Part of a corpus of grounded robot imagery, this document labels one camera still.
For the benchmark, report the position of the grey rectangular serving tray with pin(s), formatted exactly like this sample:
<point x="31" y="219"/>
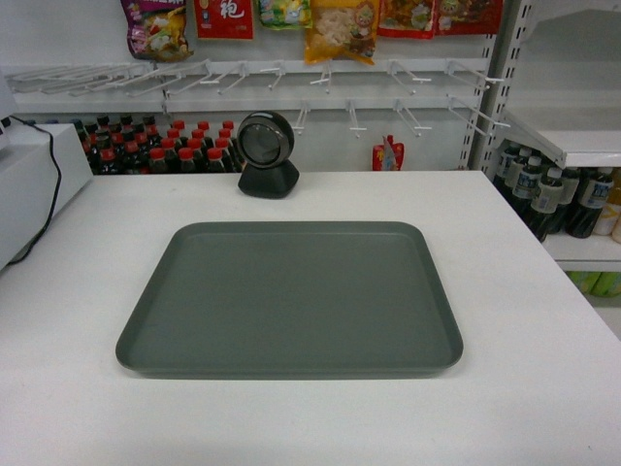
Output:
<point x="293" y="300"/>

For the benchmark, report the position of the red sauce pouch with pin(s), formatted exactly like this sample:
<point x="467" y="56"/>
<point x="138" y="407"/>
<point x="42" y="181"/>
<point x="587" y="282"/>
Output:
<point x="389" y="155"/>

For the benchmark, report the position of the purple snack bag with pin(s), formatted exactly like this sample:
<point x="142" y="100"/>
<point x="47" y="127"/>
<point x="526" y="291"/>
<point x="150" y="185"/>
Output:
<point x="156" y="30"/>

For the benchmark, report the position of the black round barcode scanner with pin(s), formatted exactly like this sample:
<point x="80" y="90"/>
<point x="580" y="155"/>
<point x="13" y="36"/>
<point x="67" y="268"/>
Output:
<point x="266" y="140"/>

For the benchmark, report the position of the white checkout counter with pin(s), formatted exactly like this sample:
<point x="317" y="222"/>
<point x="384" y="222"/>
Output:
<point x="538" y="382"/>

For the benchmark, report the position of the white peg hook rack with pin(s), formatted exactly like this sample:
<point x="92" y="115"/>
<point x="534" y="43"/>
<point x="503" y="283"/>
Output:
<point x="397" y="84"/>

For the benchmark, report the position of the yellow snack bag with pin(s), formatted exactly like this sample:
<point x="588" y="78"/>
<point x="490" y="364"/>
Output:
<point x="342" y="29"/>

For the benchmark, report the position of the red snack bag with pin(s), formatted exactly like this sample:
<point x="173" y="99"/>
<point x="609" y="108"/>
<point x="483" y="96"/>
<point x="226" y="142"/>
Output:
<point x="224" y="19"/>

